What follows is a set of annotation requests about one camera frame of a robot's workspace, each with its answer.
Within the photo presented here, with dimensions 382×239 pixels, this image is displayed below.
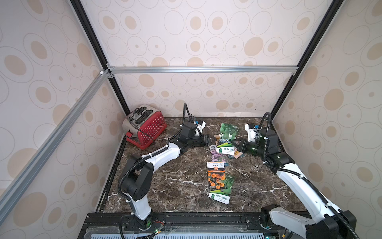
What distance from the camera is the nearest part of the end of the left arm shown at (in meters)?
0.69

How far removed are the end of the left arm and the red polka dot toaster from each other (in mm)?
343

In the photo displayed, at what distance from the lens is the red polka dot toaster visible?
928 mm
